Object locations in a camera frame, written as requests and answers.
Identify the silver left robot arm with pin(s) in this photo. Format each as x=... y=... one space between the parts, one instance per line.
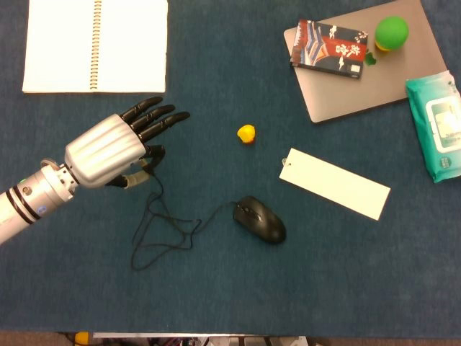
x=30 y=202

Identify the green ball toy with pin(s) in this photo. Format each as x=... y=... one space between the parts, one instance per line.
x=391 y=33

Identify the teal wet wipes pack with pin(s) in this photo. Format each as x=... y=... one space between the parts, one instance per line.
x=436 y=126

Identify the yellow object under table edge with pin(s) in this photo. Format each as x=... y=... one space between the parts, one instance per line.
x=82 y=338

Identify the small yellow rubber duck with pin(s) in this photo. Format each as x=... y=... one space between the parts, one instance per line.
x=246 y=134

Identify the white spiral notebook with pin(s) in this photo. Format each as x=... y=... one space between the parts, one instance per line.
x=95 y=46

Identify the grey closed laptop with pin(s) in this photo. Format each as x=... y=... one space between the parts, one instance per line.
x=367 y=68

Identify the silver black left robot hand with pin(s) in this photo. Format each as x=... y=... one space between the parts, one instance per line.
x=104 y=153

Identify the red blue printed book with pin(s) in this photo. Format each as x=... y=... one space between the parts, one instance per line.
x=329 y=48

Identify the small green leaf piece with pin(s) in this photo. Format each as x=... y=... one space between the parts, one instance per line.
x=370 y=59

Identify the white rectangular paper tag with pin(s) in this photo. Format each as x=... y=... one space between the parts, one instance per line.
x=334 y=183

